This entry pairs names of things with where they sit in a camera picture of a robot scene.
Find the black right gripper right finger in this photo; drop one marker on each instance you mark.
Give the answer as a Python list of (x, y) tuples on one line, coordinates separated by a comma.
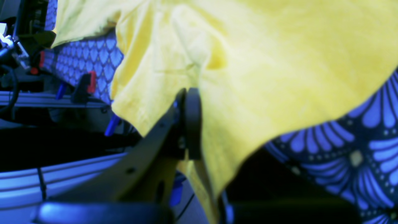
[(317, 210)]

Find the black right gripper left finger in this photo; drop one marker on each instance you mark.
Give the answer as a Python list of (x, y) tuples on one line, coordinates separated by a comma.
[(137, 189)]

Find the yellow T-shirt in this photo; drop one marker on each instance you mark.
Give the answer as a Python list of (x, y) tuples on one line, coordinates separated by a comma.
[(263, 67)]

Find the blue fan-pattern tablecloth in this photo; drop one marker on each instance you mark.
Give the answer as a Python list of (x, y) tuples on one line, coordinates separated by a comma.
[(353, 157)]

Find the red and black clamp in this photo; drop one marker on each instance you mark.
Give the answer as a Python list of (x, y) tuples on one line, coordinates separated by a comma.
[(86, 86)]

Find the blue-handled clamp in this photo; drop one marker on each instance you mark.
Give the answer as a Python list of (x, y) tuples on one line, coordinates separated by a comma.
[(112, 125)]

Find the aluminium table frame rail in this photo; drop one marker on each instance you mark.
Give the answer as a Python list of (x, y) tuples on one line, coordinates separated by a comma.
[(51, 146)]

